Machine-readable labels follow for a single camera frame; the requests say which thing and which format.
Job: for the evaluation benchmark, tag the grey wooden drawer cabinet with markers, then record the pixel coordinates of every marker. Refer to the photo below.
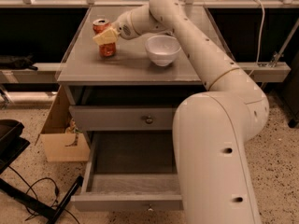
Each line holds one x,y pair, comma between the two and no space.
129,78

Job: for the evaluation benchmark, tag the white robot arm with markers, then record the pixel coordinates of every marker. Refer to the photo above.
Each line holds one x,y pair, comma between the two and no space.
210,128

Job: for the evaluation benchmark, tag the grey open middle drawer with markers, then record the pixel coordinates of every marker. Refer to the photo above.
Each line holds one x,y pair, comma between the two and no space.
130,171

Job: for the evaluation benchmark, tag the red coke can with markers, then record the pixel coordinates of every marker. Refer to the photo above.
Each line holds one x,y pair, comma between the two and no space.
107,50

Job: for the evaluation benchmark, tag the grey metal shelf rail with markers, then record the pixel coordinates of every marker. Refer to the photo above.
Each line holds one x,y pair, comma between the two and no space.
49,72

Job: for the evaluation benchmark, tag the white ceramic bowl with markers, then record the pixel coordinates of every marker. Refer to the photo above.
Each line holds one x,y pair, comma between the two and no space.
162,49

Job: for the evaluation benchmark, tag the black bag on shelf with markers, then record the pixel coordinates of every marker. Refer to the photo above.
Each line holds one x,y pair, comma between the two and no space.
17,62

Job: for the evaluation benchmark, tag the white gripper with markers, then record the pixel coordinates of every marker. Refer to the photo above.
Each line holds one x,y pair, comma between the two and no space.
123,25

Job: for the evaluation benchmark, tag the brown cardboard box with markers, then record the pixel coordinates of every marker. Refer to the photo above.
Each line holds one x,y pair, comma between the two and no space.
61,139

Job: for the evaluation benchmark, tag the round drawer knob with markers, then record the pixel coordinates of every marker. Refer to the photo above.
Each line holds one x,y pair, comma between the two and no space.
148,119

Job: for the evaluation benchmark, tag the grey closed upper drawer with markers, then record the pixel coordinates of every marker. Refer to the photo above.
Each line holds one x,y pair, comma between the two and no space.
122,118

